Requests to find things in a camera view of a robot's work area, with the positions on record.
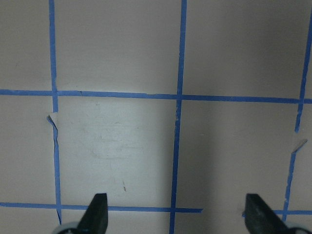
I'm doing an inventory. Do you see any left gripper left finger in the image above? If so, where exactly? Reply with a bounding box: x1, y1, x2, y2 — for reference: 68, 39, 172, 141
77, 193, 108, 234

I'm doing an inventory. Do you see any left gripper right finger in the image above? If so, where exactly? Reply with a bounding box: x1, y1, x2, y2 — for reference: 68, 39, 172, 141
245, 194, 289, 234

